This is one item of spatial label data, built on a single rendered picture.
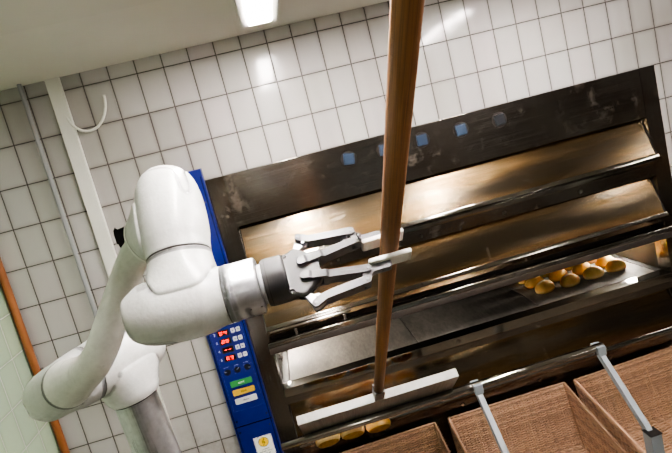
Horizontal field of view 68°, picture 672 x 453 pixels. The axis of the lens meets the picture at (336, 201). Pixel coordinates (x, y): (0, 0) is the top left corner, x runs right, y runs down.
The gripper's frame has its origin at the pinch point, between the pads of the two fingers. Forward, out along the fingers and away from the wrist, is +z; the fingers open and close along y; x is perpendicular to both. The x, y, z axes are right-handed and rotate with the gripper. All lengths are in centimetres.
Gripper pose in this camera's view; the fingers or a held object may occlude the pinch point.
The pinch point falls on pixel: (386, 249)
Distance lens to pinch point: 81.5
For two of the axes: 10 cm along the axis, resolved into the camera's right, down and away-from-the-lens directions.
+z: 9.6, -2.6, 1.2
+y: 2.8, 7.9, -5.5
